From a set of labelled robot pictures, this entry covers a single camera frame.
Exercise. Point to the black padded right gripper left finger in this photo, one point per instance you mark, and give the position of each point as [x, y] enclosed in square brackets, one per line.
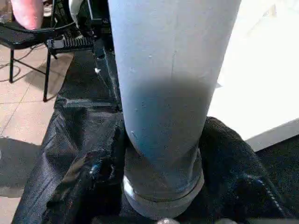
[88, 186]

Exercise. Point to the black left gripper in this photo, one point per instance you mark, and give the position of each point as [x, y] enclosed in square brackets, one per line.
[100, 26]

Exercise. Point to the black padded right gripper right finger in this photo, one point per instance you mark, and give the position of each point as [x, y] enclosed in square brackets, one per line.
[238, 182]

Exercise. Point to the white plastic table leg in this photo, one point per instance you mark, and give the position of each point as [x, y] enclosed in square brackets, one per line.
[163, 70]

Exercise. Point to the white plastic table top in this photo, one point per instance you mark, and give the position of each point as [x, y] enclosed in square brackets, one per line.
[257, 70]

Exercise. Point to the pink rounded object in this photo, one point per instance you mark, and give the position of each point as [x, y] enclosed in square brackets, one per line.
[25, 11]

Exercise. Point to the black plastic mat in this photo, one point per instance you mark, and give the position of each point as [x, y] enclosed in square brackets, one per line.
[81, 105]

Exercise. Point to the black metal stand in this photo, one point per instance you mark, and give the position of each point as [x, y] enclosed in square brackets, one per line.
[18, 37]

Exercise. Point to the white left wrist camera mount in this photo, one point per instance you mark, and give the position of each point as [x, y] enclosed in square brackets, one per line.
[74, 7]

